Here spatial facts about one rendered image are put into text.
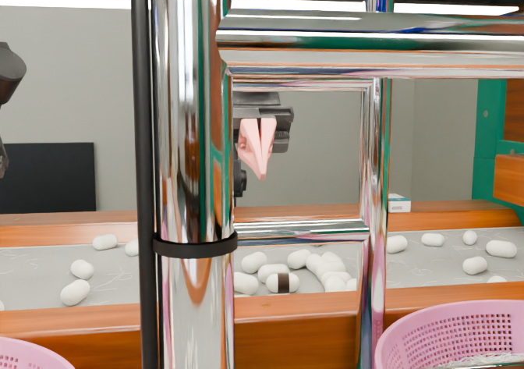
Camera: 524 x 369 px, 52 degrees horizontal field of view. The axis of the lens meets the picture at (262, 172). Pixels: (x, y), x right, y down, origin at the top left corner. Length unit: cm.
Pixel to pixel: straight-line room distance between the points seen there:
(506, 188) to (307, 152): 196
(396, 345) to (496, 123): 65
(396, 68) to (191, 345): 10
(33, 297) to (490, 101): 80
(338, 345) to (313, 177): 235
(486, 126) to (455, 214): 20
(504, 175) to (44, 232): 69
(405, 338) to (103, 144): 233
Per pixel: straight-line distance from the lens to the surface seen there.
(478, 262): 69
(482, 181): 107
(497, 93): 103
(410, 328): 46
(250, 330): 46
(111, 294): 60
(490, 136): 104
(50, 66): 271
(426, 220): 90
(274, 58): 16
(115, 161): 269
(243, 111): 72
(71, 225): 83
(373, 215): 43
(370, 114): 42
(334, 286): 55
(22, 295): 63
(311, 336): 48
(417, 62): 17
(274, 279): 58
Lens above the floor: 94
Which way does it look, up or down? 8 degrees down
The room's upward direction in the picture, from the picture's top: straight up
